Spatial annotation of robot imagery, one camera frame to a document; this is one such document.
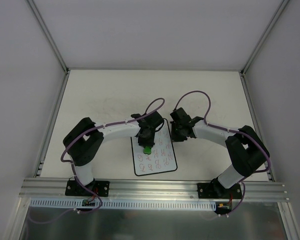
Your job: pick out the aluminium mounting rail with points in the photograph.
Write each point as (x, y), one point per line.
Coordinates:
(170, 190)

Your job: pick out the right aluminium frame post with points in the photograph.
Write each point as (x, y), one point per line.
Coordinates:
(265, 34)

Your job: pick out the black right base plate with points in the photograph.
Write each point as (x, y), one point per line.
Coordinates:
(209, 191)

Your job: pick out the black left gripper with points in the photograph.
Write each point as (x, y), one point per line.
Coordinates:
(146, 141)

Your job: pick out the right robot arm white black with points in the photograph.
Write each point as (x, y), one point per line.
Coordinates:
(245, 149)

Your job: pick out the aluminium frame post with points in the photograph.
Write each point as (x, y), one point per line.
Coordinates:
(47, 34)
(265, 34)

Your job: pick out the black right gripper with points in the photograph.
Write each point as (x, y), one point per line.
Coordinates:
(176, 135)

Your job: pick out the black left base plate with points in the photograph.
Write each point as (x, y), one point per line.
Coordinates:
(100, 187)

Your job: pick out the left aluminium frame post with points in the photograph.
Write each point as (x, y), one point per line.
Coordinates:
(47, 34)

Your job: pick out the small black-framed whiteboard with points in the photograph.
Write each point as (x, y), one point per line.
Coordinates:
(162, 158)

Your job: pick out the white slotted cable duct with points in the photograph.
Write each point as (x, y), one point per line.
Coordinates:
(124, 204)

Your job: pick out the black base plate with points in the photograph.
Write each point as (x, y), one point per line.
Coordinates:
(209, 191)
(100, 187)

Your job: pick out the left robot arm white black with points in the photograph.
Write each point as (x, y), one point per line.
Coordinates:
(84, 140)

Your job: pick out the green whiteboard eraser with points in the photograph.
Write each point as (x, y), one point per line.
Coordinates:
(147, 150)

